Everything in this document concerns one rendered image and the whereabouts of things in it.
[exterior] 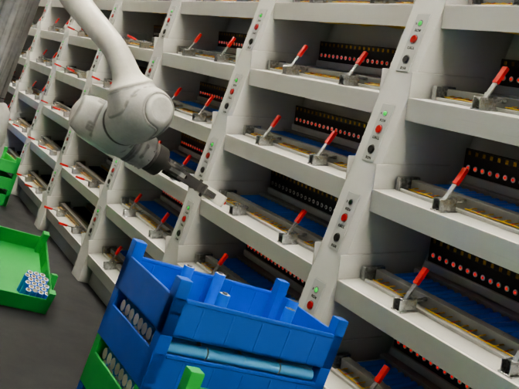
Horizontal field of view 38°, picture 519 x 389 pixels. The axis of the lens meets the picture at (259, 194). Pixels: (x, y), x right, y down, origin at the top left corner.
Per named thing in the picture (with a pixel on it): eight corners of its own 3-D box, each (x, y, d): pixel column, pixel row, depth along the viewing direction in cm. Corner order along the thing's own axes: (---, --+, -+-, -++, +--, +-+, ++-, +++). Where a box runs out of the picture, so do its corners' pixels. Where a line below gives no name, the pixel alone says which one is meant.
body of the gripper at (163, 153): (134, 164, 186) (164, 182, 191) (145, 170, 179) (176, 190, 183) (150, 138, 187) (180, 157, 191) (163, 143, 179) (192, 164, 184)
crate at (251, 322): (161, 334, 102) (181, 279, 101) (114, 284, 119) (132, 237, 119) (330, 370, 117) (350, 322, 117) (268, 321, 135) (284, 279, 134)
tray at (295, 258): (310, 285, 160) (315, 241, 159) (199, 214, 213) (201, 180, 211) (387, 279, 170) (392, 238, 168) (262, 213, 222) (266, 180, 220)
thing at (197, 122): (210, 143, 220) (214, 96, 217) (142, 116, 272) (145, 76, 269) (272, 146, 229) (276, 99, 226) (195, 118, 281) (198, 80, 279)
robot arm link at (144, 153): (124, 162, 176) (145, 174, 179) (146, 129, 176) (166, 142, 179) (113, 155, 183) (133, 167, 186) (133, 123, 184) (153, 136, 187)
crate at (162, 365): (140, 389, 102) (161, 334, 102) (96, 332, 119) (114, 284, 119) (312, 417, 118) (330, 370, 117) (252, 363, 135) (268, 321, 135)
